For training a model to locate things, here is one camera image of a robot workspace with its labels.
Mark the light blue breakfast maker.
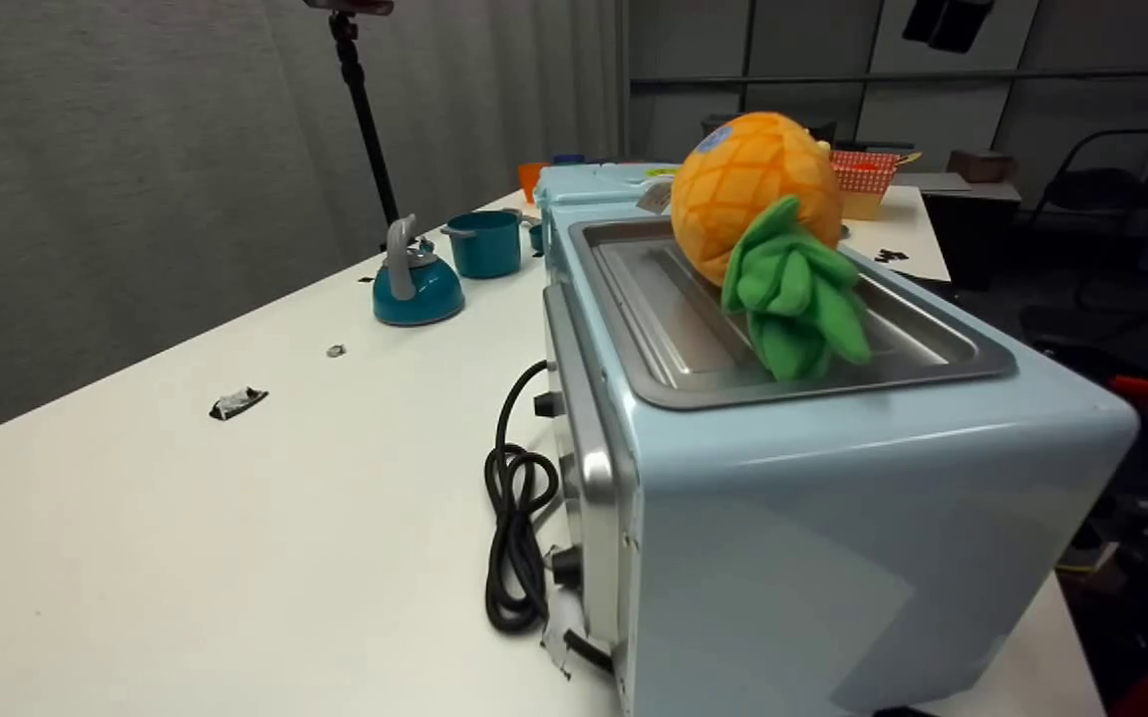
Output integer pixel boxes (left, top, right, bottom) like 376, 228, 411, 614
534, 159, 1146, 717

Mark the brown box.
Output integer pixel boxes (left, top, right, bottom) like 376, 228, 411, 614
944, 147, 1021, 185

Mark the red plastic basket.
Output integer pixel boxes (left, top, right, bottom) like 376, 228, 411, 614
827, 147, 924, 224

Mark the black cabinet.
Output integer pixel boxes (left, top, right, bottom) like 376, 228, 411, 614
924, 176, 1025, 292

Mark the pineapple plush toy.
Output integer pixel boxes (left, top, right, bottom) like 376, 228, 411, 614
666, 107, 876, 391

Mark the orange plastic cup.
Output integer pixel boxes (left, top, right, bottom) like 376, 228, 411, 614
513, 159, 550, 212

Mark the black tripod stand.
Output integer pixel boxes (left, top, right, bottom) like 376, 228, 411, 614
303, 0, 407, 229

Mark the teal toy kettle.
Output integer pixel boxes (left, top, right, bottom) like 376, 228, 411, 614
371, 212, 472, 331

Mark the small black metal clip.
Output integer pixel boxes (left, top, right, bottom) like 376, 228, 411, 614
206, 383, 270, 426

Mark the black power cord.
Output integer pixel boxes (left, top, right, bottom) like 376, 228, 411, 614
481, 354, 568, 635

